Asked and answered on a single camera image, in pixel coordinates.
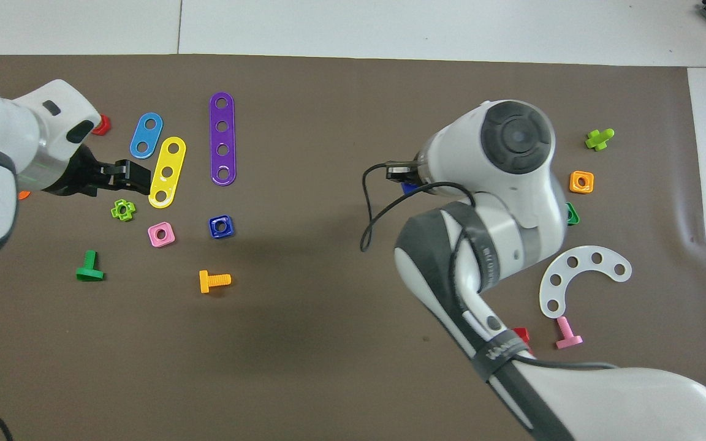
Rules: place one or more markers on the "green triangle toy nut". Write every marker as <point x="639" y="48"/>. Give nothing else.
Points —
<point x="572" y="215"/>

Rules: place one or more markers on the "red toy screw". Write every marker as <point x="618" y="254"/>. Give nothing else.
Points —
<point x="521" y="335"/>

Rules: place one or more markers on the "brown paper mat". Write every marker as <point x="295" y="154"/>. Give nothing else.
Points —
<point x="304" y="306"/>

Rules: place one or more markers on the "lime cross-head toy screw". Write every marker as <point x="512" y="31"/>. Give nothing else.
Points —
<point x="597" y="141"/>

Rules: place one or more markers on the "orange toy screw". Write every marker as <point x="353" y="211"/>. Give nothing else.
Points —
<point x="206" y="282"/>

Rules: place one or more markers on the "white curved perforated strip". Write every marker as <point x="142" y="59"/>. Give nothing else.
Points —
<point x="584" y="258"/>

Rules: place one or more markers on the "yellow three-hole strip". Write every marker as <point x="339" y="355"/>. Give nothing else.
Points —
<point x="171" y="159"/>

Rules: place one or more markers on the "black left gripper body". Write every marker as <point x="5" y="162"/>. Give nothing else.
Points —
<point x="77" y="177"/>

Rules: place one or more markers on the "pink square toy nut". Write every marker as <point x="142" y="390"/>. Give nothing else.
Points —
<point x="170" y="240"/>

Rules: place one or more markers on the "blue triangle-head toy screw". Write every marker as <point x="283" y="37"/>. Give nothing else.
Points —
<point x="409" y="188"/>

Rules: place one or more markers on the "green toy screw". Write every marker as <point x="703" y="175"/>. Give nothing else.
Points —
<point x="89" y="272"/>

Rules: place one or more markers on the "blue square toy nut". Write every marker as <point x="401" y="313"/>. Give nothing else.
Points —
<point x="213" y="234"/>

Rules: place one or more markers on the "lime cross toy nut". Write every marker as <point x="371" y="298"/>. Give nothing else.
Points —
<point x="114" y="211"/>

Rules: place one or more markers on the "orange square toy nut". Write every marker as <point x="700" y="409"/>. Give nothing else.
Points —
<point x="589" y="188"/>

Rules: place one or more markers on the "red hexagon toy nut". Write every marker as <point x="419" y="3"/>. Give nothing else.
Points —
<point x="105" y="125"/>

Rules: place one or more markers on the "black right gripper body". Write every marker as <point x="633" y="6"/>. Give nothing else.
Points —
<point x="401" y="170"/>

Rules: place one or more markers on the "purple four-hole strip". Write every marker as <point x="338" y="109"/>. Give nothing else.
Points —
<point x="222" y="138"/>

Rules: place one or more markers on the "blue two-hole strip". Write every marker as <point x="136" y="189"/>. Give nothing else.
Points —
<point x="146" y="135"/>

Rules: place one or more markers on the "pink toy screw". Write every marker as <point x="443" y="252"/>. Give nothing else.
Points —
<point x="567" y="338"/>

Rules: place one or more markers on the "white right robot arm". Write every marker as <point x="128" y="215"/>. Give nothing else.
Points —
<point x="512" y="202"/>

